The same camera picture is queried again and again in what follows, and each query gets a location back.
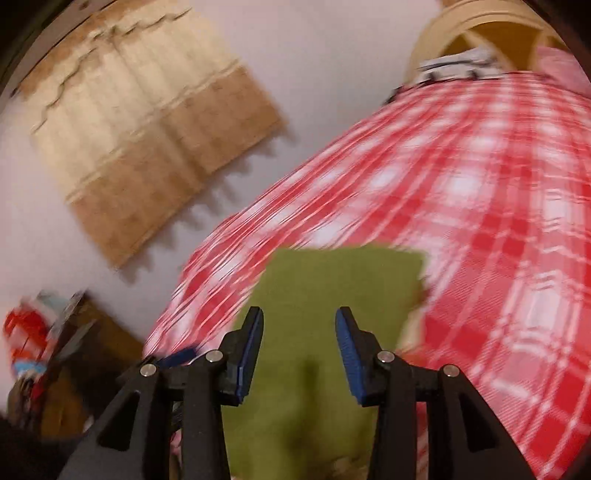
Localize cream wooden headboard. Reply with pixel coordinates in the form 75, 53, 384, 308
404, 0, 568, 81

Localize red white plaid bedsheet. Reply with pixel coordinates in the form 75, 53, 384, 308
145, 72, 590, 479

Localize green striped knit sweater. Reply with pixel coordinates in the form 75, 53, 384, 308
223, 245, 424, 479

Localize pink floral pillow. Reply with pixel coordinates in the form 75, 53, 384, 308
537, 46, 590, 95

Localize beige side window curtain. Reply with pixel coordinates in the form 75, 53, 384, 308
19, 1, 283, 268

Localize red white packaged items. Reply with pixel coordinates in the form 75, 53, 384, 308
1, 290, 82, 414

